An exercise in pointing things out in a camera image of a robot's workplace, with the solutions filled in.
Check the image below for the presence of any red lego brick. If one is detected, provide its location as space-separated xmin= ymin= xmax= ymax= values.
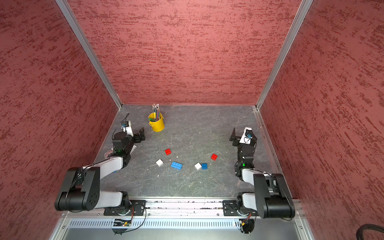
xmin=211 ymin=154 xmax=218 ymax=161
xmin=165 ymin=149 xmax=172 ymax=156

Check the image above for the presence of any white lego brick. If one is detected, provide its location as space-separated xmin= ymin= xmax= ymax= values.
xmin=156 ymin=159 xmax=164 ymax=167
xmin=195 ymin=163 xmax=202 ymax=170

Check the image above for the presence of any light blue long lego brick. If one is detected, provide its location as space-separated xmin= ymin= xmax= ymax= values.
xmin=171 ymin=162 xmax=183 ymax=170

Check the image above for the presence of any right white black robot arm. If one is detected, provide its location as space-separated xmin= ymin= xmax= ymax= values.
xmin=230 ymin=127 xmax=296 ymax=220

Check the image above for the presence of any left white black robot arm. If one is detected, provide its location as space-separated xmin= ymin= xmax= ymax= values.
xmin=55 ymin=128 xmax=146 ymax=216

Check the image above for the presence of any yellow pencil cup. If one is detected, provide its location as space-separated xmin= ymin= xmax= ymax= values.
xmin=148 ymin=113 xmax=165 ymax=132

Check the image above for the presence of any coloured pencils bundle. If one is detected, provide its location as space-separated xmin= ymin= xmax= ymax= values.
xmin=152 ymin=104 xmax=161 ymax=122

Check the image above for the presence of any flag patterned pouch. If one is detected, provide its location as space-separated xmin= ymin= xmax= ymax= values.
xmin=104 ymin=145 xmax=137 ymax=160

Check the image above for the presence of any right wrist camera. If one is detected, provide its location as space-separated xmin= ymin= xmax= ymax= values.
xmin=241 ymin=127 xmax=257 ymax=145

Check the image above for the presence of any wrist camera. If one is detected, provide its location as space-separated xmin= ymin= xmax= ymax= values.
xmin=121 ymin=120 xmax=134 ymax=137
xmin=241 ymin=127 xmax=257 ymax=145

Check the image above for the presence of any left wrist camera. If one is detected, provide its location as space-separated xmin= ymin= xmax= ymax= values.
xmin=121 ymin=120 xmax=134 ymax=137

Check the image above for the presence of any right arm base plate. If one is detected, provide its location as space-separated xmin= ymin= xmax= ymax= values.
xmin=222 ymin=200 xmax=259 ymax=217

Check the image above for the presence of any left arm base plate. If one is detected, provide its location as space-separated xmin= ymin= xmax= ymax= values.
xmin=104 ymin=200 xmax=147 ymax=218

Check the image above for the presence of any aluminium front rail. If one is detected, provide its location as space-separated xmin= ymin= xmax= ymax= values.
xmin=59 ymin=197 xmax=307 ymax=220

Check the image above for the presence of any black cable bottom right corner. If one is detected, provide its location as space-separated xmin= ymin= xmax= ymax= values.
xmin=355 ymin=223 xmax=384 ymax=240

